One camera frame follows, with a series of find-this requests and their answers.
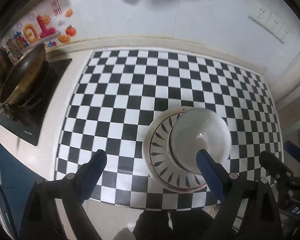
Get white bowl dark rim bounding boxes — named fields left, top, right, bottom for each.
left=172, top=108, right=232, bottom=174

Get white plate blue leaf pattern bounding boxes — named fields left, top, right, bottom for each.
left=149, top=112, right=211, bottom=188

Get white plate small floral print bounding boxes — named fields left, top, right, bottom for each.
left=142, top=106, right=212, bottom=192

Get white bowl red flowers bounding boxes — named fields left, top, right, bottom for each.
left=167, top=130, right=190, bottom=172

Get black induction cooktop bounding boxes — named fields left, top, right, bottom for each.
left=0, top=59, right=72, bottom=146

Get checkered black white mat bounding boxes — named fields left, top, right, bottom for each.
left=55, top=49, right=283, bottom=211

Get black frying pan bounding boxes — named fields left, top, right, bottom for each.
left=0, top=43, right=46, bottom=114

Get white wall socket panel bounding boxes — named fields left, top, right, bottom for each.
left=249, top=3, right=289, bottom=44

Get colourful wall sticker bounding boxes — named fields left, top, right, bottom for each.
left=0, top=0, right=77, bottom=56

